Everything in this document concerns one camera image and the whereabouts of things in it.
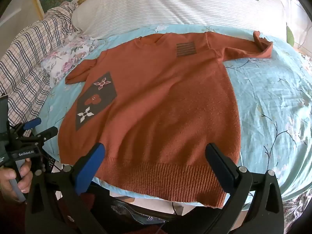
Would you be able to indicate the dark plastic bag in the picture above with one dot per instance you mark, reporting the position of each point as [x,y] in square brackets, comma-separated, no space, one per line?
[136,215]

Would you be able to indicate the person's left hand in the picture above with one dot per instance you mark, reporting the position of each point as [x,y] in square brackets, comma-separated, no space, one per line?
[24,178]

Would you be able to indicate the light blue floral bedsheet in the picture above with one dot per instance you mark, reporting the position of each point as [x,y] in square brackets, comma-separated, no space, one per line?
[268,97]

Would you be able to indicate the plaid blanket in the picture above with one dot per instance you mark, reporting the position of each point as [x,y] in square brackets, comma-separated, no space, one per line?
[29,61]

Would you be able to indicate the orange knit sweater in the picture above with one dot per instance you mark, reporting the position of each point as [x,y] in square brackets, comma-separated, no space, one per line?
[158,102]

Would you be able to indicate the white striped quilt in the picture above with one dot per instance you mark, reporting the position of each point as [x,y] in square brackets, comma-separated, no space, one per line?
[182,4]

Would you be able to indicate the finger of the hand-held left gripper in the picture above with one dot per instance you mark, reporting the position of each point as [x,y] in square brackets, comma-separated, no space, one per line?
[33,123]
[45,134]

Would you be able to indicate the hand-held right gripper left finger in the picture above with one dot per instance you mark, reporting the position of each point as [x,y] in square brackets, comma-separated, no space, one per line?
[89,170]

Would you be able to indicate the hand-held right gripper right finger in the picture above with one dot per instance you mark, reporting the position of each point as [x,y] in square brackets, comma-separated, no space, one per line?
[219,168]

